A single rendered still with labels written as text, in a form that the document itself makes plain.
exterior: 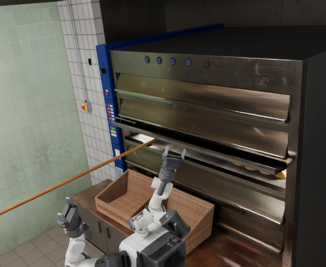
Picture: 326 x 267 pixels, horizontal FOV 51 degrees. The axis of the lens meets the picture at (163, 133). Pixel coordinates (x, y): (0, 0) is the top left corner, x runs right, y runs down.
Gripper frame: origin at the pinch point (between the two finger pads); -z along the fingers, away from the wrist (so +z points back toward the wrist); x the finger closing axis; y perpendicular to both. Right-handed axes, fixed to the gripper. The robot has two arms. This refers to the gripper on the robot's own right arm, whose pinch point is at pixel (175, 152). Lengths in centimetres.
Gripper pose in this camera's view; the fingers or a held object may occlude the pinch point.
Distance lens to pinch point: 193.6
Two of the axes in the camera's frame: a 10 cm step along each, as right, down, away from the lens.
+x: -9.2, -1.8, -3.6
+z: -3.1, 8.8, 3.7
